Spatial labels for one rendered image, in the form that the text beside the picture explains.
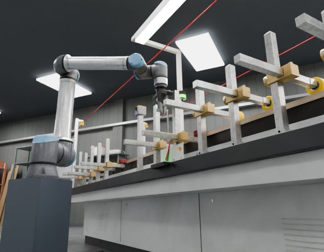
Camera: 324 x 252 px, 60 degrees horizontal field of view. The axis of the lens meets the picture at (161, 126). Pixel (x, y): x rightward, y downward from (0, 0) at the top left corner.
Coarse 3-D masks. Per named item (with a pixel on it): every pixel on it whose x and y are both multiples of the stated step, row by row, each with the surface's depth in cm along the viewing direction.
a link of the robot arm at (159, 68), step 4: (156, 64) 189; (160, 64) 188; (164, 64) 188; (152, 68) 188; (156, 68) 187; (160, 68) 187; (164, 68) 188; (152, 72) 188; (156, 72) 187; (160, 72) 186; (164, 72) 187; (156, 76) 186; (160, 76) 185; (164, 76) 186
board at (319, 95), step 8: (312, 96) 124; (320, 96) 121; (288, 104) 134; (296, 104) 130; (264, 112) 145; (272, 112) 141; (240, 120) 159; (248, 120) 154; (216, 128) 175; (224, 128) 169; (152, 152) 242; (128, 160) 283
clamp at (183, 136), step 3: (180, 132) 170; (183, 132) 170; (186, 132) 171; (180, 135) 170; (183, 135) 169; (186, 135) 171; (180, 138) 169; (183, 138) 169; (186, 138) 170; (171, 141) 178; (174, 141) 175; (177, 141) 174; (180, 141) 174; (183, 141) 174
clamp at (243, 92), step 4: (236, 88) 134; (240, 88) 132; (244, 88) 131; (248, 88) 133; (240, 92) 131; (244, 92) 131; (248, 92) 132; (224, 96) 141; (236, 96) 133; (240, 96) 131; (244, 96) 131; (248, 96) 132; (224, 100) 140; (228, 100) 138; (232, 100) 136; (236, 100) 136; (240, 100) 136
